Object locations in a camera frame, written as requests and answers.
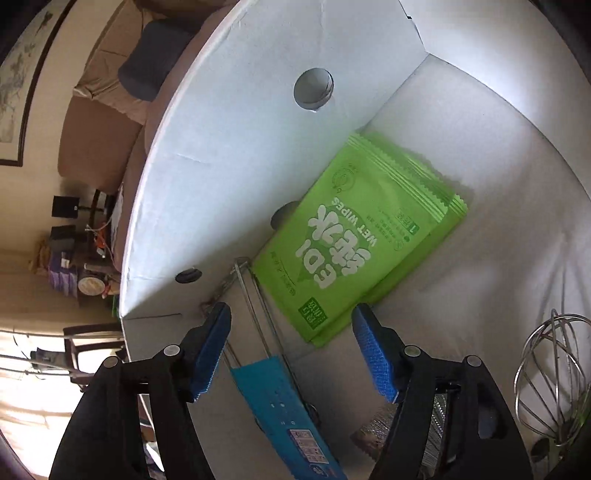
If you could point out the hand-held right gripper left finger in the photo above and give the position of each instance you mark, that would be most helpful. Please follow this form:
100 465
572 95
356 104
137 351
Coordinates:
212 350

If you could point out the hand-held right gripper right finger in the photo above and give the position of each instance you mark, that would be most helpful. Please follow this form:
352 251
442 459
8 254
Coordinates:
374 355

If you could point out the green wet wipes pack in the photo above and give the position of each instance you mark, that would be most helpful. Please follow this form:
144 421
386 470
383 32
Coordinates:
360 230

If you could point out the white cardboard box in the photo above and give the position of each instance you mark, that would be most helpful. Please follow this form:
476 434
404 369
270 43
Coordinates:
231 175

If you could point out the silver foil packet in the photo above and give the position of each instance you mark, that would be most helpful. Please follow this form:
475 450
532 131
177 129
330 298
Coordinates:
371 434

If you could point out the teal flat package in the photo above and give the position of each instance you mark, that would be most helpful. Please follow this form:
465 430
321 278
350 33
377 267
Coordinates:
277 397

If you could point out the dark wooden chair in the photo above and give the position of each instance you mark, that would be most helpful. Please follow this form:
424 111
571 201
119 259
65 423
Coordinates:
87 355

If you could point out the round tin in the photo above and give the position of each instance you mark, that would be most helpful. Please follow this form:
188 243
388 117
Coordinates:
91 284

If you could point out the stack of purple boxes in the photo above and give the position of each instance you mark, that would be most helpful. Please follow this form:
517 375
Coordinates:
62 272

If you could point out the metal whisk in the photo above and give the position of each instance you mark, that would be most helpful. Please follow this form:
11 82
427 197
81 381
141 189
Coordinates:
554 369

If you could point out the brown sofa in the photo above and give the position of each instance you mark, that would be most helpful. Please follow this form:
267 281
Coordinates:
87 138

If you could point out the blue cushion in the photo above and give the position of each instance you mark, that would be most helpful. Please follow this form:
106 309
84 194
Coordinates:
152 60

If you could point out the framed wall painting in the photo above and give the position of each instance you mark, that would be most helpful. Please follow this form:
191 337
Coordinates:
18 78

